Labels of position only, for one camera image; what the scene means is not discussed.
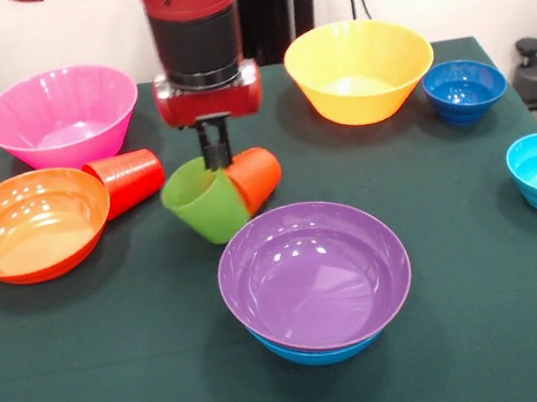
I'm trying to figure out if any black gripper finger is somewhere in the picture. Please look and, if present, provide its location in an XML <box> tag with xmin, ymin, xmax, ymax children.
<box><xmin>212</xmin><ymin>113</ymin><xmax>236</xmax><ymax>168</ymax></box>
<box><xmin>194</xmin><ymin>117</ymin><xmax>218</xmax><ymax>174</ymax></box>

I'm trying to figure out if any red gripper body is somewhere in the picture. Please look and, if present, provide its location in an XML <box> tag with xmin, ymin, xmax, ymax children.
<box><xmin>150</xmin><ymin>57</ymin><xmax>268</xmax><ymax>130</ymax></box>

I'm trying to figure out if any orange cup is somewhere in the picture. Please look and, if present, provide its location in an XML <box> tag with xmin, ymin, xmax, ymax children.
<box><xmin>221</xmin><ymin>143</ymin><xmax>289</xmax><ymax>221</ymax></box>

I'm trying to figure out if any green cup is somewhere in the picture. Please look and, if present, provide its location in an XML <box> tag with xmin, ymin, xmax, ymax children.
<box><xmin>156</xmin><ymin>151</ymin><xmax>255</xmax><ymax>253</ymax></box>

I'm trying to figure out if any red cup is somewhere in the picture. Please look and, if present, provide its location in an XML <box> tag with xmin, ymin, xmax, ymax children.
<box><xmin>79</xmin><ymin>145</ymin><xmax>172</xmax><ymax>225</ymax></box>

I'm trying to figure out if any large pink bowl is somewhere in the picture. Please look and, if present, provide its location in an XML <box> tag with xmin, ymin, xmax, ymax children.
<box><xmin>0</xmin><ymin>56</ymin><xmax>150</xmax><ymax>181</ymax></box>

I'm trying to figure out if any purple bowl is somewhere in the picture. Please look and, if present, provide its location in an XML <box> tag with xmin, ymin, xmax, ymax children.
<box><xmin>208</xmin><ymin>188</ymin><xmax>422</xmax><ymax>367</ymax></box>

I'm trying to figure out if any sky blue bowl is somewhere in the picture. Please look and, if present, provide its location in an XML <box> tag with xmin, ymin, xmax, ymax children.
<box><xmin>246</xmin><ymin>310</ymin><xmax>389</xmax><ymax>377</ymax></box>

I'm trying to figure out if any large yellow bowl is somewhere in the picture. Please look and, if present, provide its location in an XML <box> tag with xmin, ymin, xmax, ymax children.
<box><xmin>278</xmin><ymin>8</ymin><xmax>444</xmax><ymax>136</ymax></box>

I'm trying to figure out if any orange bowl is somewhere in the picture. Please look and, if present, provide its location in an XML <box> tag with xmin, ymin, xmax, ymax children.
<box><xmin>0</xmin><ymin>159</ymin><xmax>122</xmax><ymax>290</ymax></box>

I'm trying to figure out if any small dark blue bowl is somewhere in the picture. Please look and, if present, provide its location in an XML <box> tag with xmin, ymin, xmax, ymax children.
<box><xmin>418</xmin><ymin>53</ymin><xmax>514</xmax><ymax>133</ymax></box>

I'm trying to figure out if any dark green tablecloth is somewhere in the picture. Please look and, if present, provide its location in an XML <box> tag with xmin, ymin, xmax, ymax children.
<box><xmin>0</xmin><ymin>24</ymin><xmax>537</xmax><ymax>402</ymax></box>

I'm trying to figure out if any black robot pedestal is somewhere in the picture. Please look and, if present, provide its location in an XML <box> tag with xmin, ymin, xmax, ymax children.
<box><xmin>147</xmin><ymin>0</ymin><xmax>332</xmax><ymax>83</ymax></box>

